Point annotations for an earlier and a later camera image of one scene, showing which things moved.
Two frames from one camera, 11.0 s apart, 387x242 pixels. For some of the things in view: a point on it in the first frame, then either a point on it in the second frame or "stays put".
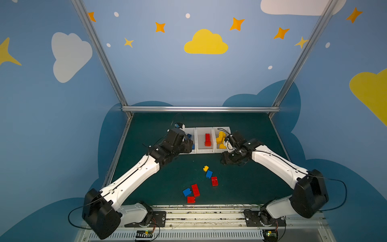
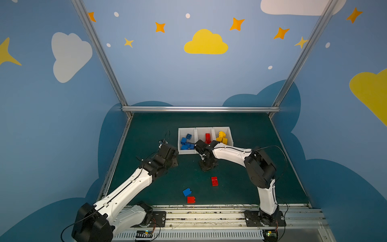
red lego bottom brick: x=191 y=199 stays put
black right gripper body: x=230 y=158 -> x=207 y=160
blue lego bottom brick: x=187 y=192 stays put
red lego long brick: x=207 y=143 stays put
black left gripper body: x=187 y=144 -> x=169 y=150
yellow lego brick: x=221 y=134 stays put
